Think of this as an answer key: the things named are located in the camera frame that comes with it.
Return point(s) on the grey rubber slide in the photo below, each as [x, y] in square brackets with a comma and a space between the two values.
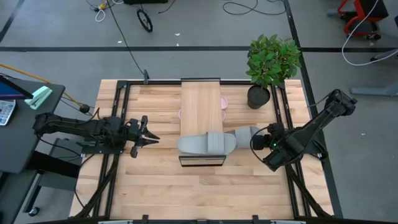
[199, 143]
[244, 137]

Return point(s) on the mint green stapler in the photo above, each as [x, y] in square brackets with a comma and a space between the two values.
[38, 97]

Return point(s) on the dark tablet screen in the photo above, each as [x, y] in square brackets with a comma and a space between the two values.
[9, 88]

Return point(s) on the black round knob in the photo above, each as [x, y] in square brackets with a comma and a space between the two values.
[84, 108]

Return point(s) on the grey desk leg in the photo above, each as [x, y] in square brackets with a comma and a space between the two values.
[373, 91]

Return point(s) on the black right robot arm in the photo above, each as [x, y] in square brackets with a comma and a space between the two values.
[311, 130]

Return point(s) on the wooden shelf black metal frame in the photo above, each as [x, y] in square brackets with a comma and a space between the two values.
[201, 105]

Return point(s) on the black desk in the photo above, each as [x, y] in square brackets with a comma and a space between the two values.
[31, 140]

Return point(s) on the red utility cart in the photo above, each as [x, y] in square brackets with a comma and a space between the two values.
[373, 9]

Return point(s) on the green plant in black pot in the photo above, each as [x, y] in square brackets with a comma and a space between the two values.
[270, 59]

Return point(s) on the white calculator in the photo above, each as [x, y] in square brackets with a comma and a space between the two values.
[6, 112]

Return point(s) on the black floor box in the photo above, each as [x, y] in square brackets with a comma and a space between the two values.
[144, 1]

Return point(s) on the black table clamp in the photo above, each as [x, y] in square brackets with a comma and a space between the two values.
[146, 77]

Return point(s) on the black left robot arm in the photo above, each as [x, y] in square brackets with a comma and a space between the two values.
[77, 127]

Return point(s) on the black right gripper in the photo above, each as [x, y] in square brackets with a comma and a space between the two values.
[273, 137]

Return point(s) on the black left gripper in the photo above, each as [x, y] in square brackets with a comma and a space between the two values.
[135, 132]

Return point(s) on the black desk leg frame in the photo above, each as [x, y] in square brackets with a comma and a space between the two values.
[59, 165]

